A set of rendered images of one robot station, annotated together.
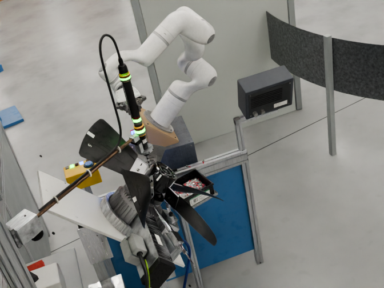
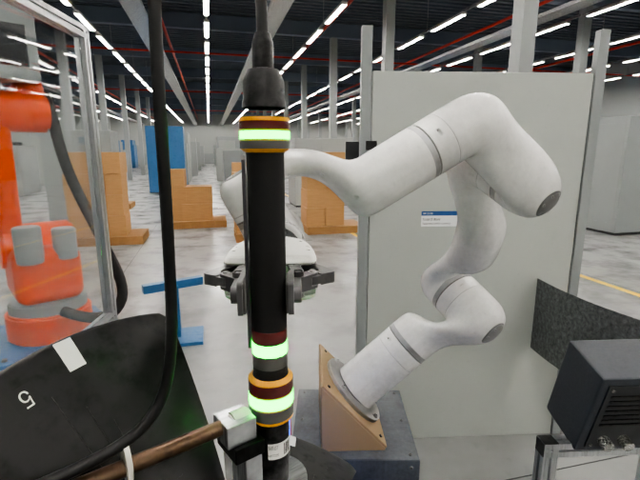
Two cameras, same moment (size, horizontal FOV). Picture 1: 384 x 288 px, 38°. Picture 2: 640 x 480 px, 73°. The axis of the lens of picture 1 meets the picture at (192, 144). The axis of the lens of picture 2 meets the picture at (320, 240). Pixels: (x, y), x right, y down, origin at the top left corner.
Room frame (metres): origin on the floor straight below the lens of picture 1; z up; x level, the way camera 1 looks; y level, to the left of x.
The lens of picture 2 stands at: (1.59, 0.10, 1.63)
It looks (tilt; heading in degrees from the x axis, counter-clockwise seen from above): 12 degrees down; 8
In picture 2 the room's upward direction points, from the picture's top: straight up
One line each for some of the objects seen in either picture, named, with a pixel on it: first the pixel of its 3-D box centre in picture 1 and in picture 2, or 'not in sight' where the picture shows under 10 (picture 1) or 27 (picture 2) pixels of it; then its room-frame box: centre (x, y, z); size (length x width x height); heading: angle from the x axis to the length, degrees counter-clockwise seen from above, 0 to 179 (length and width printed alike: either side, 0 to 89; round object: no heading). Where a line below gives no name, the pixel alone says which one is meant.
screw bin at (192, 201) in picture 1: (187, 191); not in sight; (2.19, 0.07, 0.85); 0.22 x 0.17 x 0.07; 116
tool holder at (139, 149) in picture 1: (141, 142); (264, 449); (1.96, 0.20, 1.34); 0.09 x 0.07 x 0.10; 136
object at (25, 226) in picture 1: (22, 228); not in sight; (1.51, 0.63, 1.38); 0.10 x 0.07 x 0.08; 136
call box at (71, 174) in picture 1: (83, 175); not in sight; (2.26, 0.56, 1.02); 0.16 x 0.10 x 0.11; 101
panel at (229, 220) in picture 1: (180, 232); not in sight; (2.34, 0.17, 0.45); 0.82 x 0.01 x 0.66; 101
